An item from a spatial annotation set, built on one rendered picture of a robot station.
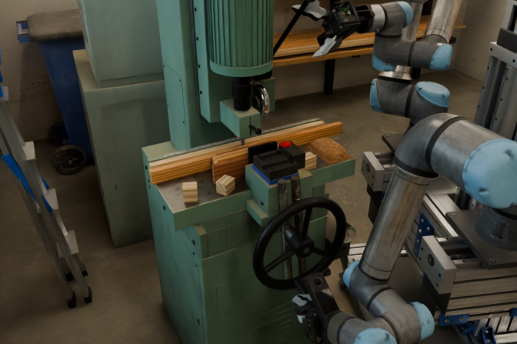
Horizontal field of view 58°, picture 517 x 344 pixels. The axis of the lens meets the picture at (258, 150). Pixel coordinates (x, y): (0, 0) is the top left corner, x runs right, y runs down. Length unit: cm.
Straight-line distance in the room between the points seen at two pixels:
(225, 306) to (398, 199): 74
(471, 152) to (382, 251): 32
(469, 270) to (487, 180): 56
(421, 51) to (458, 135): 55
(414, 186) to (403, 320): 28
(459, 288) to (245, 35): 88
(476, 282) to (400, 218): 45
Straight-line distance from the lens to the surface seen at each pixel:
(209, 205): 127
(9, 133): 187
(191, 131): 155
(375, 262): 108
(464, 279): 140
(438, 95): 166
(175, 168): 136
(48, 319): 234
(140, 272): 243
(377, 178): 171
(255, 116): 135
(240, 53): 123
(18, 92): 370
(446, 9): 155
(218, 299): 151
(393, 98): 169
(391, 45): 142
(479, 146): 87
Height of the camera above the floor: 163
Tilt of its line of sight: 29 degrees down
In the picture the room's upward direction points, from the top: straight up
